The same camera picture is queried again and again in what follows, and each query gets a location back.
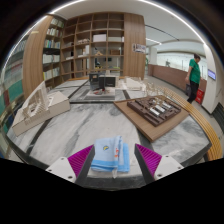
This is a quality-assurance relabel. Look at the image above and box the wall poster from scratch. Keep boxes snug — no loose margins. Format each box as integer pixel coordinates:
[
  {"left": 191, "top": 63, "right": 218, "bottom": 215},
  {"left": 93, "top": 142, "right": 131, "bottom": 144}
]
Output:
[{"left": 132, "top": 43, "right": 147, "bottom": 54}]

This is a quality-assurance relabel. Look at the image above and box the person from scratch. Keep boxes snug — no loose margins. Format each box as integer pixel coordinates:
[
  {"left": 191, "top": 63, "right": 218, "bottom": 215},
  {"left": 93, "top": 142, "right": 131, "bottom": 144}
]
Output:
[{"left": 184, "top": 53, "right": 202, "bottom": 104}]

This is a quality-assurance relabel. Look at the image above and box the wooden shelf unit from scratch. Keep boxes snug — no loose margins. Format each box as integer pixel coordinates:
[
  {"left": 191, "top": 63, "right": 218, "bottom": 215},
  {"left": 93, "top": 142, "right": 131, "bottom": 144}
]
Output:
[{"left": 22, "top": 12, "right": 147, "bottom": 99}]

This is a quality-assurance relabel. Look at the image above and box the dark brown architectural model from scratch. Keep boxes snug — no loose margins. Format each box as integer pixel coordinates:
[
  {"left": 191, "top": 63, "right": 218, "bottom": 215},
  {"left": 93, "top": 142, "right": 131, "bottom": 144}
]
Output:
[{"left": 126, "top": 96, "right": 182, "bottom": 128}]

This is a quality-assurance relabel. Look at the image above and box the wall screen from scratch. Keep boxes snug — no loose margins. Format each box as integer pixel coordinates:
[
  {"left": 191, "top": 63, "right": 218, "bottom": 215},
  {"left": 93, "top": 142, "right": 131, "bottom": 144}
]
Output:
[{"left": 207, "top": 68, "right": 217, "bottom": 81}]

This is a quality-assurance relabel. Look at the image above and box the red bin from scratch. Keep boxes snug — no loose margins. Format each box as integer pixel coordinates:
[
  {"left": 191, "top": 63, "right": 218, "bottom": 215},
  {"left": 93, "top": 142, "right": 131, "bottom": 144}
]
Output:
[{"left": 195, "top": 88, "right": 206, "bottom": 105}]

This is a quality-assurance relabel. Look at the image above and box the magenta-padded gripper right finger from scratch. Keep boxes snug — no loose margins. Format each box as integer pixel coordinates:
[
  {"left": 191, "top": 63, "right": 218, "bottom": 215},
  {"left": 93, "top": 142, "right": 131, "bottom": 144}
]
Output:
[{"left": 134, "top": 143, "right": 185, "bottom": 186}]

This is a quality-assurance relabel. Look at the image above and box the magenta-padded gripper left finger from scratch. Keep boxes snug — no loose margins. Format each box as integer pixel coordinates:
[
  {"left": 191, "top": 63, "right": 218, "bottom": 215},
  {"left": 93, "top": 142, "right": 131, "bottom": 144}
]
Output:
[{"left": 45, "top": 144, "right": 96, "bottom": 188}]

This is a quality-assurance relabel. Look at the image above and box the light blue towel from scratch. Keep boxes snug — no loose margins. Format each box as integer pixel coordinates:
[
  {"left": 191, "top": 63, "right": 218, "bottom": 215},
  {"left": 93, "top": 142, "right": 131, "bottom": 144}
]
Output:
[{"left": 90, "top": 134, "right": 131, "bottom": 179}]

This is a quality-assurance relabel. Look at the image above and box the glass-fronted bookshelf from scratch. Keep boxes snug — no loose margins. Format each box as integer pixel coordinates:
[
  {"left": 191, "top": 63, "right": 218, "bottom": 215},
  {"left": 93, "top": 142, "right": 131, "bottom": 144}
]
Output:
[{"left": 0, "top": 43, "right": 24, "bottom": 134}]

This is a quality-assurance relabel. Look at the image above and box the small white architectural model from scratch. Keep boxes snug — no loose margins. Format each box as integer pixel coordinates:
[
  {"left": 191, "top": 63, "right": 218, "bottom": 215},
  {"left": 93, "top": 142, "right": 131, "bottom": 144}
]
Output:
[{"left": 124, "top": 77, "right": 144, "bottom": 91}]

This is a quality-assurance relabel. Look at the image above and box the wooden model base board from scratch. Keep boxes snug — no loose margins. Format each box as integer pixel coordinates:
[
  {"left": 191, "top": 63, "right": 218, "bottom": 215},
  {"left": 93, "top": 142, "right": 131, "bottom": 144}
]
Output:
[{"left": 113, "top": 95, "right": 190, "bottom": 143}]

